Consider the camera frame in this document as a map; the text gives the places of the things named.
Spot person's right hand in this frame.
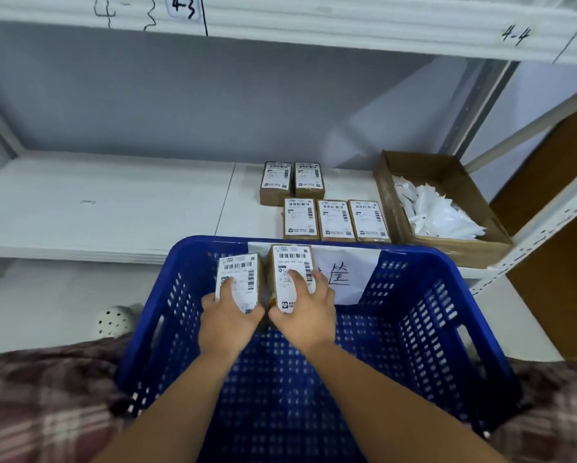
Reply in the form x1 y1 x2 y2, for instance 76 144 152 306
268 269 338 355

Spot person's left hand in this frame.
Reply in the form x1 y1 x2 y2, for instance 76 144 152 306
198 278 266 358

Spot small labelled cardboard parcel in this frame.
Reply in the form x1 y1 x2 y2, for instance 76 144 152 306
283 197 320 241
294 162 326 200
316 199 358 243
214 253 263 315
260 161 293 207
347 199 392 244
267 244 317 315

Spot person's left forearm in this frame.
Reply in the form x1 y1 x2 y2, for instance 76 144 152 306
92 348 252 463

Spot person's right forearm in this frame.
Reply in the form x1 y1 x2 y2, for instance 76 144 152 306
300 341 509 463

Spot white handwritten paper sheet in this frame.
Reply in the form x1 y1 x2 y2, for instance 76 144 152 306
247 241 382 306

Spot blue plastic perforated basket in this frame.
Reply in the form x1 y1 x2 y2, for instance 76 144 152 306
114 235 519 463

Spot pile of white plastic packets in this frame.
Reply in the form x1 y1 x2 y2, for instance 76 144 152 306
393 175 487 241

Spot white perforated shoe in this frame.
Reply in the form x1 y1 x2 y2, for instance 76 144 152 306
94 305 138 339

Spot open brown cardboard box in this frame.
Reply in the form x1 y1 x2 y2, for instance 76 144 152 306
373 149 514 270

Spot plaid trousers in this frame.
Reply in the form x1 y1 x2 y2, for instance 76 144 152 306
0 332 577 463

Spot brown wooden board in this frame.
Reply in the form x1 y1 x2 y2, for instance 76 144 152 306
490 98 577 361

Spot white metal shelving rack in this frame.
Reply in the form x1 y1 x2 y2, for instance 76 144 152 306
0 0 577 297

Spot white shelf label sticker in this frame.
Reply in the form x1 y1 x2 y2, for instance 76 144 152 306
164 0 203 21

